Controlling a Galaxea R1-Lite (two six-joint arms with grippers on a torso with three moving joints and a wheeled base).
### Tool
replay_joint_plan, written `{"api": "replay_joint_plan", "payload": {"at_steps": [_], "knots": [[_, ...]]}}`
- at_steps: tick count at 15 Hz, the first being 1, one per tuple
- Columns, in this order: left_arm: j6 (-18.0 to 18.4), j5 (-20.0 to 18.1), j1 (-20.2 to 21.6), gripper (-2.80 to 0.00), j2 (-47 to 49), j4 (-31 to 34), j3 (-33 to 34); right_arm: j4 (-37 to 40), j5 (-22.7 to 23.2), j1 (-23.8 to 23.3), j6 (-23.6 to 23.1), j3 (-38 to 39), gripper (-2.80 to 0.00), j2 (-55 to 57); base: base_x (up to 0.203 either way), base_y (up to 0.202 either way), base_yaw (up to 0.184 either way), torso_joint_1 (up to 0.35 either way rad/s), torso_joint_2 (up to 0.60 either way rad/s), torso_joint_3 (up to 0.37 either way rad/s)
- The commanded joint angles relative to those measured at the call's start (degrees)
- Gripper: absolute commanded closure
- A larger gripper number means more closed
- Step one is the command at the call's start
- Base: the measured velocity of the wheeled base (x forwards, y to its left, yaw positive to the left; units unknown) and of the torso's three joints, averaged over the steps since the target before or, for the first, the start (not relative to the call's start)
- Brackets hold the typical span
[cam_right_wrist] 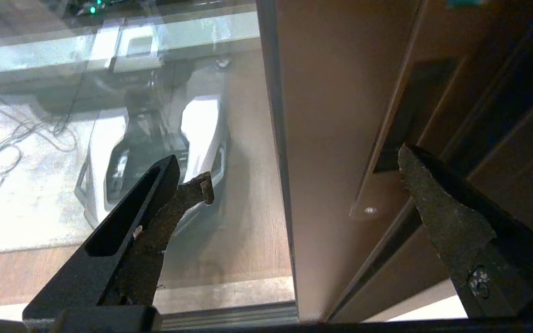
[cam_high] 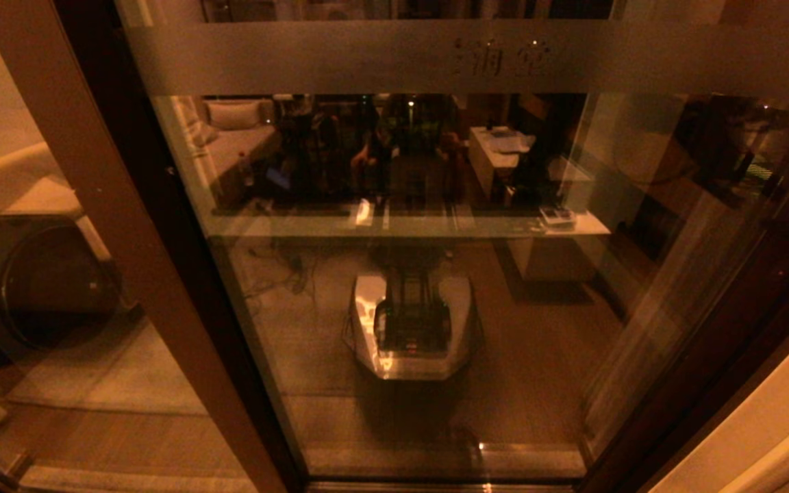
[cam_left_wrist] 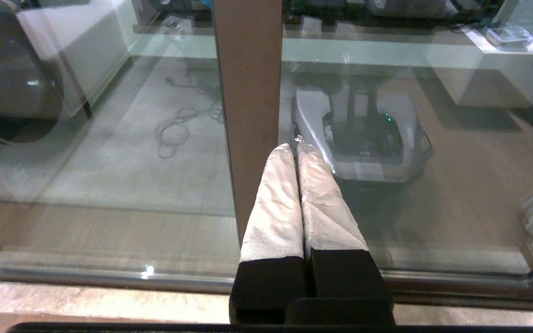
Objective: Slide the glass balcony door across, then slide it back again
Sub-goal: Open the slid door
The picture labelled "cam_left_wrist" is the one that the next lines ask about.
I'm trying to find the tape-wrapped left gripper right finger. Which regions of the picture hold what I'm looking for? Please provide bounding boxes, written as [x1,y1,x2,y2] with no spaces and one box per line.
[296,143,390,299]

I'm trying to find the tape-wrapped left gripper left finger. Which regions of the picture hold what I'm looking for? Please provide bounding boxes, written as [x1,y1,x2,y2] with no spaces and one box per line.
[229,143,307,324]

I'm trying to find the brown framed sliding glass door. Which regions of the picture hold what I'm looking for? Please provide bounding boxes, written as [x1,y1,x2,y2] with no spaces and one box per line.
[278,0,533,310]

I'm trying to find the metal door floor track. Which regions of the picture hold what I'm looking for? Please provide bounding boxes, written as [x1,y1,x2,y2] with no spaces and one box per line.
[0,252,533,311]

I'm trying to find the dark front-loading washing machine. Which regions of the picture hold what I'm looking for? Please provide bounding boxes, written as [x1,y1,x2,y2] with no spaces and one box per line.
[0,0,66,145]

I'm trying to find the fixed brown door frame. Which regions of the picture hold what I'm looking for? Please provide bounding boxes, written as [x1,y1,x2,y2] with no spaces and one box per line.
[0,0,283,296]

